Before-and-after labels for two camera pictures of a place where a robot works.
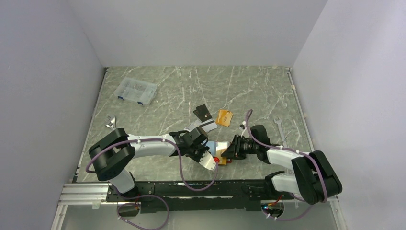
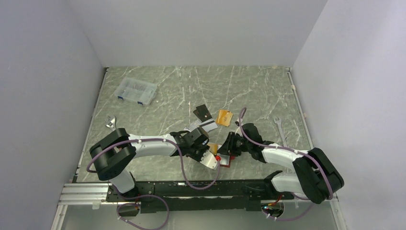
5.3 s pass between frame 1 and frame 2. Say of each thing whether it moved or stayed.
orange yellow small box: moved
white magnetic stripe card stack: stayed
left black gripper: stayed
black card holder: stayed
